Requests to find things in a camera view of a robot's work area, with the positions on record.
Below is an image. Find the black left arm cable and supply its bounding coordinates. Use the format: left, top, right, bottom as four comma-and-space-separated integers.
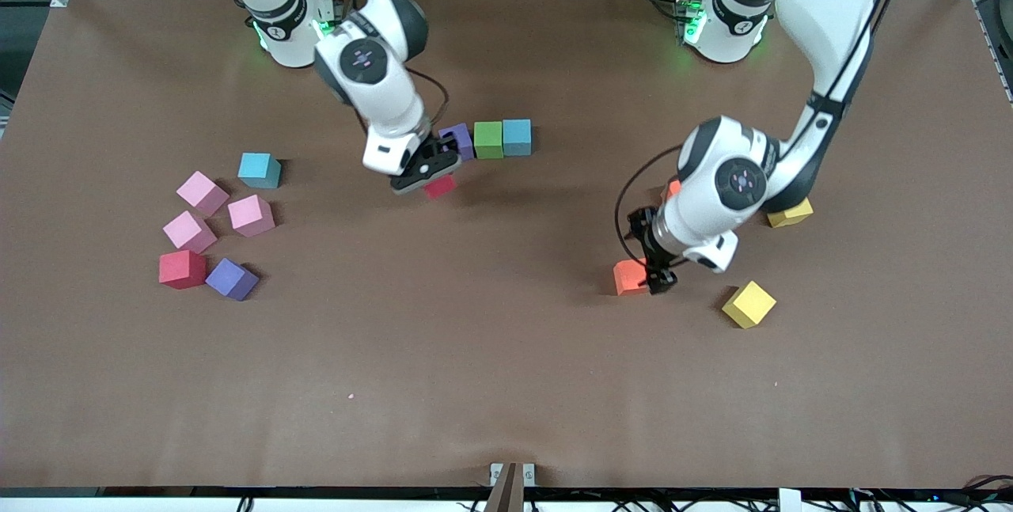
615, 0, 911, 260

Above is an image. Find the pink foam cube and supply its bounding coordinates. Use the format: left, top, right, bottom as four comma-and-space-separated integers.
176, 170, 230, 218
227, 194, 276, 238
162, 210, 218, 255

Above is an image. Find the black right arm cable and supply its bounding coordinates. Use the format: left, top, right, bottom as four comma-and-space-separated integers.
404, 67, 450, 141

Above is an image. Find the purple foam cube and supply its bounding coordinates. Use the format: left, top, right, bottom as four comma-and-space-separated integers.
205, 257, 260, 302
438, 123, 476, 163

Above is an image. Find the light blue foam cube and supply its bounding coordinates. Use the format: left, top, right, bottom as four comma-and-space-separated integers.
503, 119, 533, 157
237, 152, 283, 190

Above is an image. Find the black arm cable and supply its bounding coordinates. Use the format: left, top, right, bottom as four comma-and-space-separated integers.
404, 67, 450, 141
615, 0, 911, 260

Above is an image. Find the brown table cover sheet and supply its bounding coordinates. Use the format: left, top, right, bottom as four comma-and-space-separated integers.
0, 0, 1013, 491

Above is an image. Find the metal post bracket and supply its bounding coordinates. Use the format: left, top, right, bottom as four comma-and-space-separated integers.
489, 462, 537, 512

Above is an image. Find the yellow foam cube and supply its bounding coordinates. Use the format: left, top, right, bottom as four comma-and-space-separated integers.
721, 280, 778, 330
766, 197, 814, 229

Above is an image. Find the green foam cube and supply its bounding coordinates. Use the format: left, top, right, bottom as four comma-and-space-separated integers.
473, 121, 506, 160

